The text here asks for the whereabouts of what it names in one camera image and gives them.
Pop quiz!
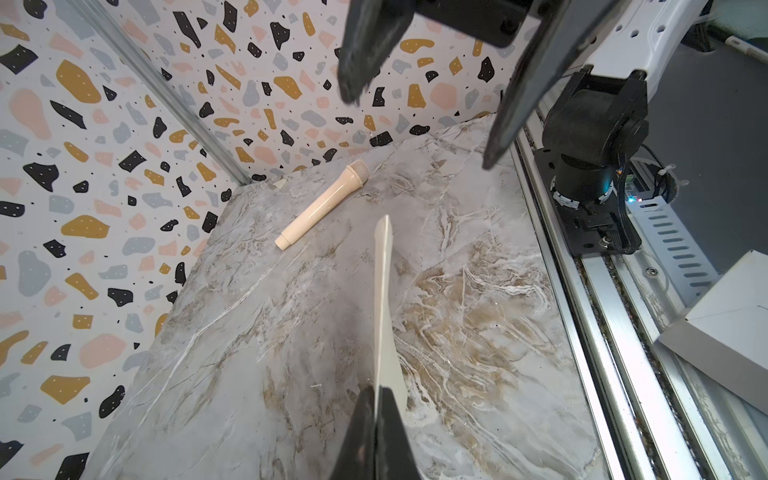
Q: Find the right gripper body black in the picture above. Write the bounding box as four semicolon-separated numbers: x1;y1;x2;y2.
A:
416;0;561;48

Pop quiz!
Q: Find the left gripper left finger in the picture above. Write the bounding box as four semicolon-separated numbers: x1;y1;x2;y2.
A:
329;386;376;480

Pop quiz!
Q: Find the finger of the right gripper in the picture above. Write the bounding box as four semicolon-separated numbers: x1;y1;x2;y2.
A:
482;0;624;170
337;0;416;104

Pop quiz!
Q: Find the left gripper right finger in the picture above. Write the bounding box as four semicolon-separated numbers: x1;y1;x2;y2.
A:
375;387;421;480

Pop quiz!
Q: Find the cream yellow envelope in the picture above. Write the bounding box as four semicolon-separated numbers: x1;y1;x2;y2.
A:
373;215;408;416

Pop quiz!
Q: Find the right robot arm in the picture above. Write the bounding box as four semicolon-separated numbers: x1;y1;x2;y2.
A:
338;1;707;258

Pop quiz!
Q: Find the small circuit board right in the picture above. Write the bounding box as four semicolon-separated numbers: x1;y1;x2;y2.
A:
626;173;679;204

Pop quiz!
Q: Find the wooden stamp handle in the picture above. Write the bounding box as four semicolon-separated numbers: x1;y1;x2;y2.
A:
275;159;370;250

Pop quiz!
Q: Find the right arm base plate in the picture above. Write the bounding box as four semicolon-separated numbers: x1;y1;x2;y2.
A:
534;148;642;258

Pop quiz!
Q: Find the right aluminium corner post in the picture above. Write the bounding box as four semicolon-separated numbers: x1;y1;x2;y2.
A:
69;0;252;185

